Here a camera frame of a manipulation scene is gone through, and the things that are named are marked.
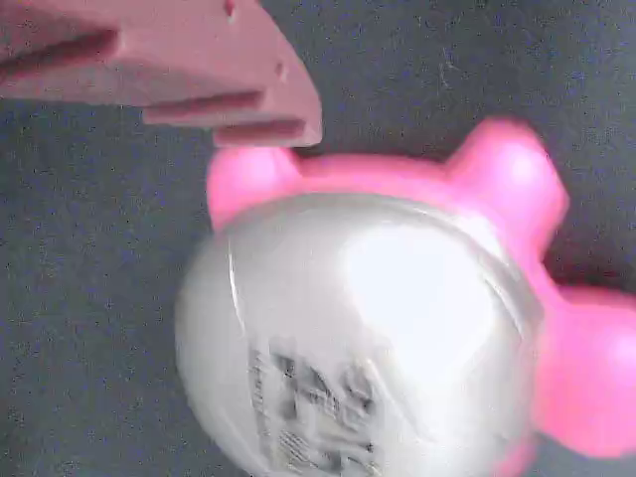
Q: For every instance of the plastic gripper finger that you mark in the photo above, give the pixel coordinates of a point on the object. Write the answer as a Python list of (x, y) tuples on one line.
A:
[(199, 59)]

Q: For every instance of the toy figure with white belly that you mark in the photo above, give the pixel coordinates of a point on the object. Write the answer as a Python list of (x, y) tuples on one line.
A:
[(397, 298)]

